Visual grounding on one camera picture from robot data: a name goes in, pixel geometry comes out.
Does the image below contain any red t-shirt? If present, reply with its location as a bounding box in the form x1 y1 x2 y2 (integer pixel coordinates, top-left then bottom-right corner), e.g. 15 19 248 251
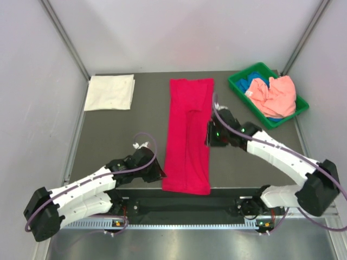
162 79 214 196

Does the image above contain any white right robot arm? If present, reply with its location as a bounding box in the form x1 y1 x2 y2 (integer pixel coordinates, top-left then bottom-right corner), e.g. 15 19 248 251
205 107 340 217

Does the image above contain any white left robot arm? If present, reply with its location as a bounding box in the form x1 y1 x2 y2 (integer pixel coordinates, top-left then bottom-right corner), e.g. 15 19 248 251
23 146 166 242

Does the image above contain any blue t-shirt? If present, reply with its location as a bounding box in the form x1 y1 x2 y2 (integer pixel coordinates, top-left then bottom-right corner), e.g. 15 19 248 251
235 71 269 93

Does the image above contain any salmon pink t-shirt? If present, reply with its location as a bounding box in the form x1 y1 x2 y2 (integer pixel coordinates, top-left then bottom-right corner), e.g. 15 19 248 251
245 76 297 119

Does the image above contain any green plastic bin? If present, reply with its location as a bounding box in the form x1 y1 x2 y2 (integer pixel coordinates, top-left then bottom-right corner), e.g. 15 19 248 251
228 62 309 129

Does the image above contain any folded white t-shirt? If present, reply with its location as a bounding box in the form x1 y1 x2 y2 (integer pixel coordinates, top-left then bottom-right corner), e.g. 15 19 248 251
83 74 135 112

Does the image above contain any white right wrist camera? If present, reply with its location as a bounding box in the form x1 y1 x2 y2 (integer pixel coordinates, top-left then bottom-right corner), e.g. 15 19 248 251
214 103 228 111

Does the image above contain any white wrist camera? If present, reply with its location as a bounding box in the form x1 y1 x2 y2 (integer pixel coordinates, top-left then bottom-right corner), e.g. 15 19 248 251
214 103 228 111
132 141 150 150

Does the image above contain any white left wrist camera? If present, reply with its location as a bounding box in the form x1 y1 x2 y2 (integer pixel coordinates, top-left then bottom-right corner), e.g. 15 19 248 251
132 141 150 150

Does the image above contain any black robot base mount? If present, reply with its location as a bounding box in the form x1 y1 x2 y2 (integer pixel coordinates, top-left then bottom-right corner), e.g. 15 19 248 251
108 188 284 225

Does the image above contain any grey slotted cable duct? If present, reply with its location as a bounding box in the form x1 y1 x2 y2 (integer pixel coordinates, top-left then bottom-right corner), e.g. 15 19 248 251
63 218 274 230

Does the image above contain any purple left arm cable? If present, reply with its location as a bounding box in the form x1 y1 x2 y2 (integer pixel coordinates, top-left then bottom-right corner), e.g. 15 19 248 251
24 132 158 235

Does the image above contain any aluminium frame rail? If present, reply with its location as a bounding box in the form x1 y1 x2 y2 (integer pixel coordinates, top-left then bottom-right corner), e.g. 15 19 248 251
322 205 339 218

